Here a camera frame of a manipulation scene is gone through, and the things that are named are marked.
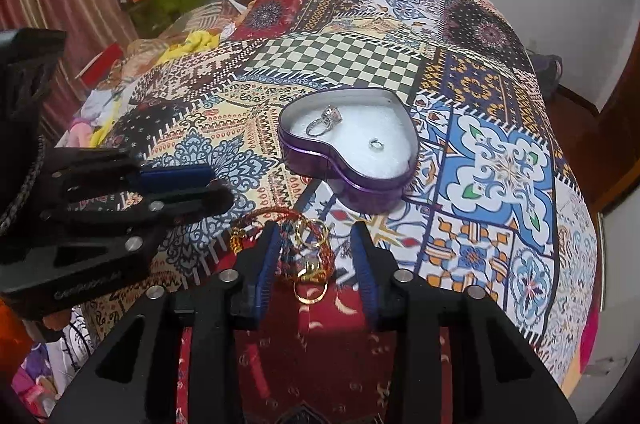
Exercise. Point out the dark shoes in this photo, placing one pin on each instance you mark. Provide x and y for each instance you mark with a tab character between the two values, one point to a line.
549	71

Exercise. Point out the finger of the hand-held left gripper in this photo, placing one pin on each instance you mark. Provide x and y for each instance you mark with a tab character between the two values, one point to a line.
172	175
200	203

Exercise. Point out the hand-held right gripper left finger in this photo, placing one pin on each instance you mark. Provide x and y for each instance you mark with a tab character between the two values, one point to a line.
264	266

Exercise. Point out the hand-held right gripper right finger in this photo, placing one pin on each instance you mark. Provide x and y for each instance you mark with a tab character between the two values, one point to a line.
364	276

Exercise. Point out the wooden door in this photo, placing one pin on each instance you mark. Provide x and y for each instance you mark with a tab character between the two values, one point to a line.
617	143

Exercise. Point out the red flat box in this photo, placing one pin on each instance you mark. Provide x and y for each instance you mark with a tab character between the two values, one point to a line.
102	64

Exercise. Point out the small silver earring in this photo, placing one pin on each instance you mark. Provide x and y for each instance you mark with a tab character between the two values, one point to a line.
345	247

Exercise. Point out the orange cloth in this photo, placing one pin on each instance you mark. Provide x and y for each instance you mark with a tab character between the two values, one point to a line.
12	339

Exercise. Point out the patchwork patterned bedspread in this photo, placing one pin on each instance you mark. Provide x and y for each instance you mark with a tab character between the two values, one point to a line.
480	143

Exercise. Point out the thin gold hoop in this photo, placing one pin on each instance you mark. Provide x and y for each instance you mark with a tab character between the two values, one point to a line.
297	235
327	230

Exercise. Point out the purple heart-shaped tin box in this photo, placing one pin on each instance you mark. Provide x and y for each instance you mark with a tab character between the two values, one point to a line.
345	184

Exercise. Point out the yellow cloth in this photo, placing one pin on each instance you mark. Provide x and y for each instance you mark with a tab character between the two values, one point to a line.
192	43

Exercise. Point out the pile of pastel clothes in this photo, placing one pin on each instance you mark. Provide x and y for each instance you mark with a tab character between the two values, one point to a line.
97	113

